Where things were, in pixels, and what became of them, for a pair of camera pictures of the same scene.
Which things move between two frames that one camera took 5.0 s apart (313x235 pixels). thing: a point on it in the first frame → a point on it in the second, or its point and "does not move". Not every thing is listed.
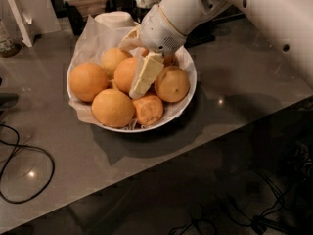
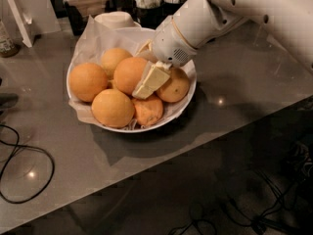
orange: (111, 59) does not move
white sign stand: (23, 21) does not move
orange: (124, 72) does not move
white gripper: (157, 31) → (170, 47)
